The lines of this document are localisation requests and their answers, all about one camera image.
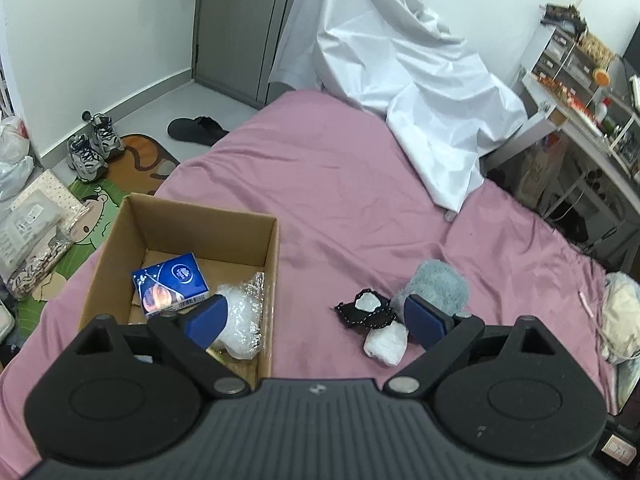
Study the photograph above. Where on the grey sneaker left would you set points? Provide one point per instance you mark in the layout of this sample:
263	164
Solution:
84	159

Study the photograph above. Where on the clear packaged items stack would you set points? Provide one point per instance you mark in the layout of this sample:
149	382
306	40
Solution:
37	233

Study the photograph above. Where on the cream cloth bundle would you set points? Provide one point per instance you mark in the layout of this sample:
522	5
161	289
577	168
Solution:
620	318

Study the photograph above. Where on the blue tissue pack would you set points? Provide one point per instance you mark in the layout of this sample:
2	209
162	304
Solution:
172	285

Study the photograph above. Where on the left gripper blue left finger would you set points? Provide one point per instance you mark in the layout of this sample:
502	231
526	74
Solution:
184	339

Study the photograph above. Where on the white plastic bag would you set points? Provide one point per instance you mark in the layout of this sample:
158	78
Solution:
16	163

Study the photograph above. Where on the white desk with clutter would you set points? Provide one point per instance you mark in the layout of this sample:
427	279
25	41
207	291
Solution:
545	60

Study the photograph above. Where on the grey sneaker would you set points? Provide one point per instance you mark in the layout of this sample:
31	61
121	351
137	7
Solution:
84	159
104	138

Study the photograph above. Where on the clear bubble wrap bag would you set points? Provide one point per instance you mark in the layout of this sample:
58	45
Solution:
241	337

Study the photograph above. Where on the grey door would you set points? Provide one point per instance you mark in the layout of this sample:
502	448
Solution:
234	46

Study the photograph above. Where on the brown cardboard box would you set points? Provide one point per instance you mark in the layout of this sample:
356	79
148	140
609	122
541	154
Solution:
229	246

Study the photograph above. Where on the white draped sheet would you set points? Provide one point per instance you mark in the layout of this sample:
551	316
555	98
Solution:
397	59

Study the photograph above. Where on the black beaded lace item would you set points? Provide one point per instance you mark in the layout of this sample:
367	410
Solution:
369	309

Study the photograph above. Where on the grey fluffy plush item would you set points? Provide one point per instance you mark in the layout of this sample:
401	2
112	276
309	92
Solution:
439	284

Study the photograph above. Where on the black slipper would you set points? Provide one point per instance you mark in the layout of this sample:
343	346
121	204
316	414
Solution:
201	130

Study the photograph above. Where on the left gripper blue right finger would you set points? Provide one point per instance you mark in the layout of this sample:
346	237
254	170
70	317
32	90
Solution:
446	340

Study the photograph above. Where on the cartoon green floor mat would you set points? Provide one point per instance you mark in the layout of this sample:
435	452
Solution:
141	168

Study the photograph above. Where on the grey sneaker right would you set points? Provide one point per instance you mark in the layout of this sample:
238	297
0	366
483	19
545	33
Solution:
104	138

